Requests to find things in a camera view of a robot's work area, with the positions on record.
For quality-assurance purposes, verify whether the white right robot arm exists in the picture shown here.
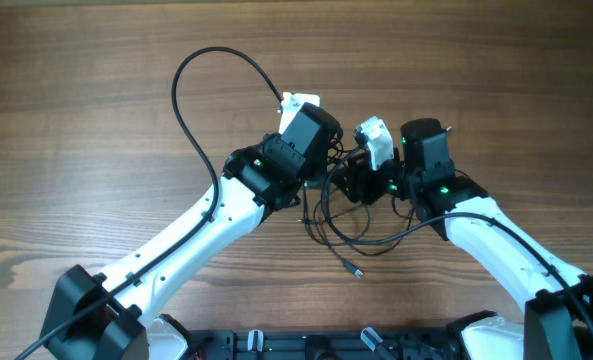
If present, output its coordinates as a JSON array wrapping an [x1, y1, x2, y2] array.
[[328, 117, 593, 359]]

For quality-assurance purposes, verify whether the thick black USB cable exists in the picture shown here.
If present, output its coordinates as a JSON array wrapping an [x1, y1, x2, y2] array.
[[300, 144, 417, 280]]

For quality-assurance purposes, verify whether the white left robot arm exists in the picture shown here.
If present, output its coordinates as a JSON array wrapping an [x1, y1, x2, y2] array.
[[39, 103, 342, 360]]

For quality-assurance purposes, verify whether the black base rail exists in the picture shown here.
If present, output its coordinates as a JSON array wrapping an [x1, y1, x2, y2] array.
[[189, 328, 465, 360]]

